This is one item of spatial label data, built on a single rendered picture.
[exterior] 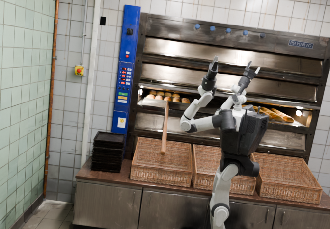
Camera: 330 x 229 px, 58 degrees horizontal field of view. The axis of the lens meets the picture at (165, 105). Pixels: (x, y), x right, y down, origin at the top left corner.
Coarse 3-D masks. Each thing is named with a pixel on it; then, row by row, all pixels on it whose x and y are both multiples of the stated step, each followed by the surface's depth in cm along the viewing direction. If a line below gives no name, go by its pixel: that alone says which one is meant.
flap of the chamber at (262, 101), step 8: (152, 88) 302; (160, 88) 291; (168, 88) 290; (176, 88) 290; (216, 96) 296; (224, 96) 290; (272, 104) 305; (280, 104) 294; (288, 104) 291; (296, 104) 291
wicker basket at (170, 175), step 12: (144, 144) 309; (156, 144) 310; (168, 144) 310; (180, 144) 310; (144, 156) 308; (156, 156) 308; (168, 156) 309; (180, 156) 309; (132, 168) 268; (144, 168) 267; (156, 168) 267; (168, 168) 306; (180, 168) 308; (144, 180) 269; (156, 180) 269; (168, 180) 269; (180, 180) 269
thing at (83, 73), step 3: (75, 66) 295; (78, 66) 295; (81, 66) 295; (84, 66) 295; (75, 69) 295; (81, 69) 295; (84, 69) 296; (75, 72) 296; (81, 72) 296; (84, 72) 297; (78, 75) 297; (81, 75) 296; (84, 75) 299
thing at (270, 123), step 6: (138, 108) 308; (144, 108) 308; (150, 108) 308; (156, 108) 308; (162, 108) 308; (180, 114) 309; (198, 114) 309; (204, 114) 308; (210, 114) 310; (270, 126) 310; (276, 126) 310; (282, 126) 309; (288, 126) 309; (294, 126) 309; (300, 126) 311
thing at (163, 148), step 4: (168, 104) 319; (168, 108) 300; (164, 124) 232; (164, 128) 217; (164, 132) 206; (164, 136) 196; (164, 140) 188; (164, 144) 180; (164, 148) 173; (160, 152) 169; (164, 152) 168
